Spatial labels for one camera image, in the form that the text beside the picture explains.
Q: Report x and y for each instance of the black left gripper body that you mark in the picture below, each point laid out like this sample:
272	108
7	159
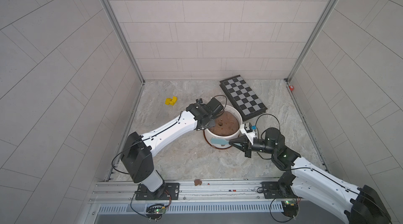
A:
209	122

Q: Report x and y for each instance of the circuit board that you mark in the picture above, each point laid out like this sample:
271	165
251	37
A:
290	208
156	209

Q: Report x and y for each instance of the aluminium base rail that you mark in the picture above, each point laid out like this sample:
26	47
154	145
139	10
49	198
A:
209	191

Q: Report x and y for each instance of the light blue scrub brush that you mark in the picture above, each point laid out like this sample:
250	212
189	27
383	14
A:
220	143

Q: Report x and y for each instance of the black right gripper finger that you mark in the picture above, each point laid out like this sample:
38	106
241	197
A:
247	151
240	142

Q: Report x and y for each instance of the aluminium corner profile right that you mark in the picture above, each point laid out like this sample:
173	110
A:
313	36

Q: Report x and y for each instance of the black grey chessboard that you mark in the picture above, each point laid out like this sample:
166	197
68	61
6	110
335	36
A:
242	97

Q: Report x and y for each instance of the aluminium corner profile left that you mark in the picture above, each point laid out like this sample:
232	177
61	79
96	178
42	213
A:
119	33

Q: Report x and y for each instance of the brown mud clump on rail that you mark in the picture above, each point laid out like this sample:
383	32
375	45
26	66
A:
197	182

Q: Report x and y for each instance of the yellow plastic block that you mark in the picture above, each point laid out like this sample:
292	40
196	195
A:
171	101

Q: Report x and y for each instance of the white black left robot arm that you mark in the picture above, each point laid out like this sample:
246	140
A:
139	150

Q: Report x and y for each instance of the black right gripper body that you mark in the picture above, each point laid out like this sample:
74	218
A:
259	146

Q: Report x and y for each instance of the left circuit board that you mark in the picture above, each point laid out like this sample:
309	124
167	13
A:
156	209

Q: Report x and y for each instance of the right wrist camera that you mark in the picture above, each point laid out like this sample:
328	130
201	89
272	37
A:
249	131

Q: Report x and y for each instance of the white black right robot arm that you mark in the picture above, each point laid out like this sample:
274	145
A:
350	203

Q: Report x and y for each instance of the right circuit board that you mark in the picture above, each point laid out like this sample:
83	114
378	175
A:
290	208

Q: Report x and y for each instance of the aluminium corner profile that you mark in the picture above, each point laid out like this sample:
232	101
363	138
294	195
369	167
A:
119	33
313	36

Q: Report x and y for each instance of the white ribbed ceramic pot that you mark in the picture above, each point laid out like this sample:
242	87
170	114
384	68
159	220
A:
227	125

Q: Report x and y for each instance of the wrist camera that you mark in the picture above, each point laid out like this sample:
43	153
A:
249	131
214	106

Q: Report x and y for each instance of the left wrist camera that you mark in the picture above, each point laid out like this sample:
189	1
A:
214	106

